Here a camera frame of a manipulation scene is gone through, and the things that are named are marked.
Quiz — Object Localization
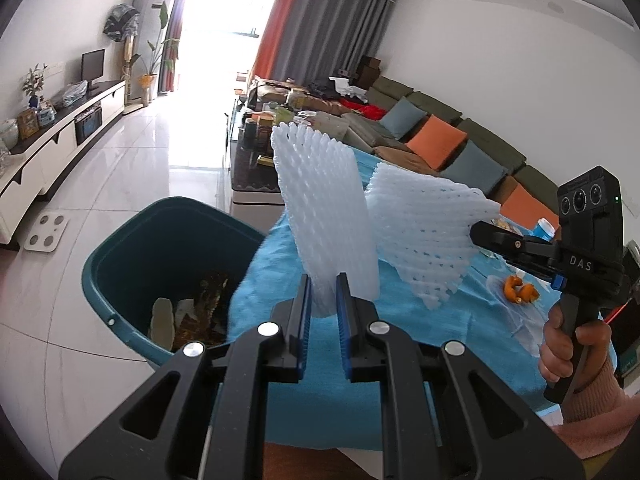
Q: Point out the cluttered coffee table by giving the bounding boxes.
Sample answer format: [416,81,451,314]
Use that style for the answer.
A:
[227,92,362,206]

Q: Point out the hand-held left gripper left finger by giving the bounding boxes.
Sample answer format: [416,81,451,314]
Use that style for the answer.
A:
[59,274,314,480]

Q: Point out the beige paper bag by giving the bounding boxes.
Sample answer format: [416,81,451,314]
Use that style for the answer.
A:
[310,112,351,149]

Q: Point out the white and black TV cabinet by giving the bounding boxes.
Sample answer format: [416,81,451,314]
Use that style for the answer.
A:
[0,79,127,249]

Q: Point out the tall plant in orange pot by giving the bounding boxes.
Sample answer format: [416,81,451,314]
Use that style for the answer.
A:
[131,2,180,106]

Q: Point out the flower vase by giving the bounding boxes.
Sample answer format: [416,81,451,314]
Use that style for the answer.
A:
[21,63,50,109]

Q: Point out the patterned grey orange curtain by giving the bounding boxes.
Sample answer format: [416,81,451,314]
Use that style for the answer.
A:
[160,0,201,94]

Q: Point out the red cloth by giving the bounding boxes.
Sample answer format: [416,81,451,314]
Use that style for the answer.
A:
[340,99,389,121]

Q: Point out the teal trash bin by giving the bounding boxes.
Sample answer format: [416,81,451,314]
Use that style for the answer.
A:
[82,196,266,367]

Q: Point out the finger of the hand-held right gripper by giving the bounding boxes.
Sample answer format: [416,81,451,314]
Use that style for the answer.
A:
[469,220,557,262]
[501,254,568,291]

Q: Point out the clear plastic bag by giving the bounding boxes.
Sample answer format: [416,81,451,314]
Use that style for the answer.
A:
[62,81,91,108]

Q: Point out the olive green sofa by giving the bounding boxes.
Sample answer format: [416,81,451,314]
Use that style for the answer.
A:
[247,76,564,233]

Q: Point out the pile of clothes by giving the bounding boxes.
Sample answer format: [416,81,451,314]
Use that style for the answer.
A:
[305,76,371,104]

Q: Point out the window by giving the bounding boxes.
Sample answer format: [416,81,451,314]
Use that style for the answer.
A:
[177,0,287,92]

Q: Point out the black monitor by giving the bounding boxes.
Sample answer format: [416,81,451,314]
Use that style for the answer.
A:
[81,48,107,92]

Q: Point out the grey and orange curtain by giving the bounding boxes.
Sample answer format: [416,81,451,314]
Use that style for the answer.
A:
[250,0,396,84]

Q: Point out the blue cup with white lid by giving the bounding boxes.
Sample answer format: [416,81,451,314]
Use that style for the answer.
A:
[532,218,559,242]

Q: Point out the floor fan with floral cover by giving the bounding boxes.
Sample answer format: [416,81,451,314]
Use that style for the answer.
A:
[103,4,141,82]

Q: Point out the brown cardboard boxes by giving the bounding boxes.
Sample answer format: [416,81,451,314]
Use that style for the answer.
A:
[357,56,382,89]

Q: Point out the person's right hand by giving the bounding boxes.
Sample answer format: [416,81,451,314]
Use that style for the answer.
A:
[539,305,614,387]

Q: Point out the person's right forearm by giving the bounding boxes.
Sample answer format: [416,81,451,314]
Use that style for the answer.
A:
[554,357,640,461]

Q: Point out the orange peel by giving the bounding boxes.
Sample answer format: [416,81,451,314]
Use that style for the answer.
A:
[502,275,540,306]

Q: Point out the wide orange cushion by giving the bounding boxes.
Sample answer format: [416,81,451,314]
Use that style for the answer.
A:
[500,182,561,234]

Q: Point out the slim orange cushion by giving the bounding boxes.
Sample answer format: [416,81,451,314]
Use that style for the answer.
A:
[406,115,469,171]

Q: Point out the white bathroom scale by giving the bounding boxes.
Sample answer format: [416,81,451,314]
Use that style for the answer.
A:
[25,211,70,252]

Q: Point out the white standing air conditioner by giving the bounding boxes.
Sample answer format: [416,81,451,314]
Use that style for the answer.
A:
[131,0,181,96]

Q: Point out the gold photo frame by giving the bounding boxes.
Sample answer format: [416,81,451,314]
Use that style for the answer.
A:
[17,110,40,140]

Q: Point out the large grey-blue cushion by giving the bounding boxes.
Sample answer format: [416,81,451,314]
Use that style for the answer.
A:
[440,140,509,196]

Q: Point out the gold foil wrapper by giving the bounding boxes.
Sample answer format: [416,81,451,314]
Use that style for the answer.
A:
[172,312,226,352]
[192,271,237,333]

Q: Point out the white ceramic jar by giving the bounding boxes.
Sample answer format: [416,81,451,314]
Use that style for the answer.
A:
[0,119,21,149]

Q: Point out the small grey-blue cushion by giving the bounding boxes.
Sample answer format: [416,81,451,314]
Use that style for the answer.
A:
[381,96,431,140]

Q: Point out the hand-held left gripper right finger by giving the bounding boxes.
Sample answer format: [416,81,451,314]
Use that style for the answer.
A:
[336,272,586,480]

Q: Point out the white foam fruit net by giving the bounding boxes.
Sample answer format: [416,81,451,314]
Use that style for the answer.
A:
[271,122,381,319]
[365,161,501,314]

